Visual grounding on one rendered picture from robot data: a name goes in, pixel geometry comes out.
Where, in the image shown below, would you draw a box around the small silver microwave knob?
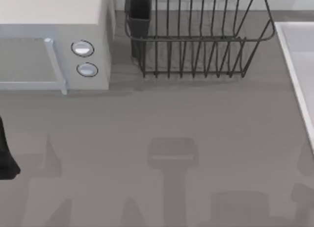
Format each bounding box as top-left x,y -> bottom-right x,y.
76,62 -> 99,78

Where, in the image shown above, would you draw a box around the large silver microwave knob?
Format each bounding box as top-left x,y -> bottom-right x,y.
70,39 -> 95,58

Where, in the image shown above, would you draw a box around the black cutlery holder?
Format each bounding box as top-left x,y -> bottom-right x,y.
125,0 -> 153,59

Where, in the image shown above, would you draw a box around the glass microwave door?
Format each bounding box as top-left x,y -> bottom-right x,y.
0,37 -> 68,95

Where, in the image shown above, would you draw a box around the pale microwave oven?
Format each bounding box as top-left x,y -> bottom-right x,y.
0,0 -> 116,95

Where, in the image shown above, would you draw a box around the white sink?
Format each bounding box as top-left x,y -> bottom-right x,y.
274,22 -> 314,156

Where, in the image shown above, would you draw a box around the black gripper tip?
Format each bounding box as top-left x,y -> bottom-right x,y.
0,116 -> 21,180

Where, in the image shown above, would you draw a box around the dark wire dish rack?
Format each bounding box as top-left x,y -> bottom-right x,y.
124,0 -> 276,79

